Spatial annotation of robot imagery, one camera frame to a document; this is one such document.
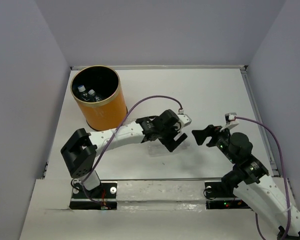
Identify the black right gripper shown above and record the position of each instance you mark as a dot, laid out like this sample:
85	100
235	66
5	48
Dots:
211	130

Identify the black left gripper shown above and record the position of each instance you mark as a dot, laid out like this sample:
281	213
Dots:
170	144

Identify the clear bottle white cap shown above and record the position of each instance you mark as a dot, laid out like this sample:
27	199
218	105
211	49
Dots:
83	94

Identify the black-label black-cap bottle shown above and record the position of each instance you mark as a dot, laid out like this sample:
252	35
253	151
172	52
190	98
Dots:
94	97

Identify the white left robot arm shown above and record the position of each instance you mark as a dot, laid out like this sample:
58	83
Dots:
83	149

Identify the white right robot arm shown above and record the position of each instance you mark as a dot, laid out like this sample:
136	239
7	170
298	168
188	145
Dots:
250	181

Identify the orange cylindrical bin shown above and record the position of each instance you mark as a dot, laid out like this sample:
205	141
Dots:
98	92

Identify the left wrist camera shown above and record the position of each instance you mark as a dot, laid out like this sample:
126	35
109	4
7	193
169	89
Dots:
184	119

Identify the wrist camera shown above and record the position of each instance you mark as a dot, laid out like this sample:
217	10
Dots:
184	119
230	121

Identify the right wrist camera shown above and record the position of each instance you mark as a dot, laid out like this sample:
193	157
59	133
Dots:
230	121

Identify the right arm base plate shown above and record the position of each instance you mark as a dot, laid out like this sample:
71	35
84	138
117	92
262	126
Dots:
217	198

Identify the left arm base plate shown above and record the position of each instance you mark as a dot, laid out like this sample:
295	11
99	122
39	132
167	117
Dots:
104	198

